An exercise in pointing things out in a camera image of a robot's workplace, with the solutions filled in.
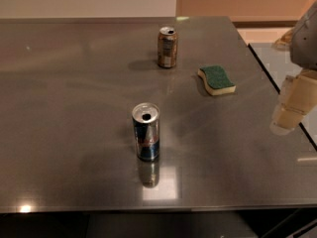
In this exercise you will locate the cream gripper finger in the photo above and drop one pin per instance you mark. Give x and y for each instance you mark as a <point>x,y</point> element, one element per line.
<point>274,127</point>
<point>300,99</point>

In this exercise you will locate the green yellow sponge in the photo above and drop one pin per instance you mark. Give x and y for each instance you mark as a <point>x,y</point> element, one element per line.
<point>216,80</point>

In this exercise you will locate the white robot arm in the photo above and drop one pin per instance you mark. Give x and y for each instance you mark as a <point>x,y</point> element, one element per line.
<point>303,42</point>

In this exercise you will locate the blue silver redbull can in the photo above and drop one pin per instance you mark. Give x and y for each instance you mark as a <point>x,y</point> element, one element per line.
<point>145,117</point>

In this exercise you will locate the brown soda can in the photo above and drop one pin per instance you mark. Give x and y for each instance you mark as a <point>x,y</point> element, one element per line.
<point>167,46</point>

